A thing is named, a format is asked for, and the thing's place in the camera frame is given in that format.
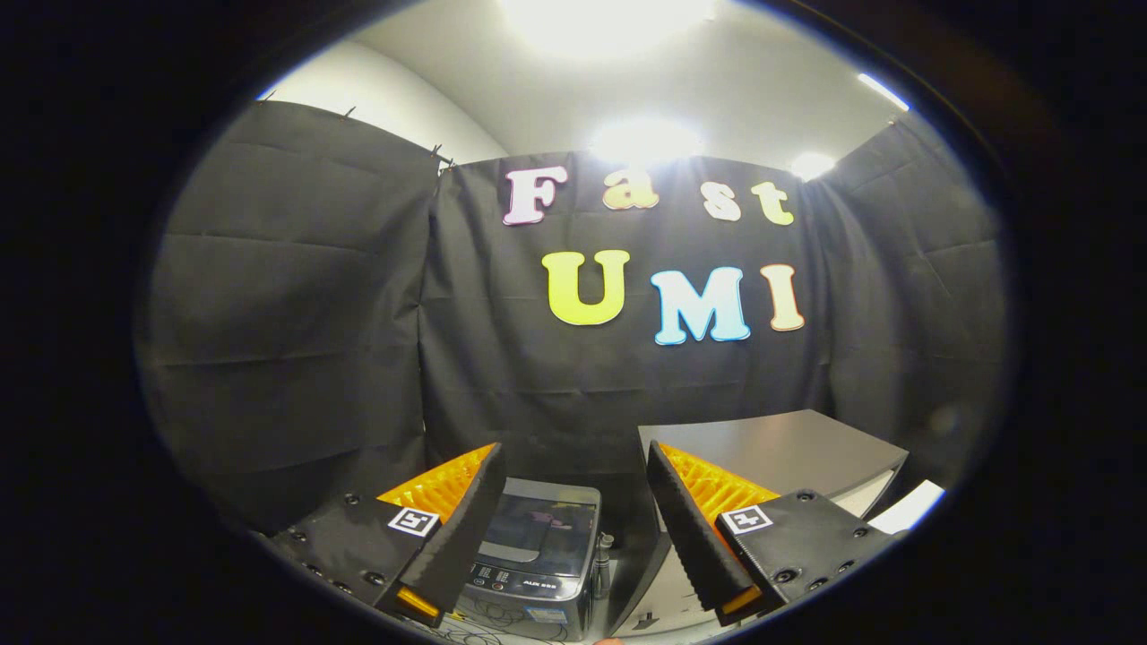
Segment large ceiling light panel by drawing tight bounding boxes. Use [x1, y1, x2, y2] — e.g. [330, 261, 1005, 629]
[497, 0, 718, 59]

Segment grey washing machine hose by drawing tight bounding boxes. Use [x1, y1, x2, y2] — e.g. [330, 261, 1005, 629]
[593, 531, 617, 601]

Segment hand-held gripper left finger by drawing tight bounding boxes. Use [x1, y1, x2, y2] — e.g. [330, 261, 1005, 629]
[269, 442, 507, 628]

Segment white paper sheet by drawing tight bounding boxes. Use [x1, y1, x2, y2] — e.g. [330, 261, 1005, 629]
[867, 479, 946, 536]

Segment black floor cables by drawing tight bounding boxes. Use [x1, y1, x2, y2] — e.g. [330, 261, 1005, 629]
[421, 596, 574, 645]

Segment beige cabinet with dark edge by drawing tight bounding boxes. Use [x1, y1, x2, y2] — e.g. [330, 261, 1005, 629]
[609, 409, 910, 637]

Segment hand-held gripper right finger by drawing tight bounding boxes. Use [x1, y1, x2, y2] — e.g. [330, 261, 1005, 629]
[647, 439, 897, 628]

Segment black backdrop cloth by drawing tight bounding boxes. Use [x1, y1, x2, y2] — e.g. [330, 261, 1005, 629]
[134, 99, 1013, 538]

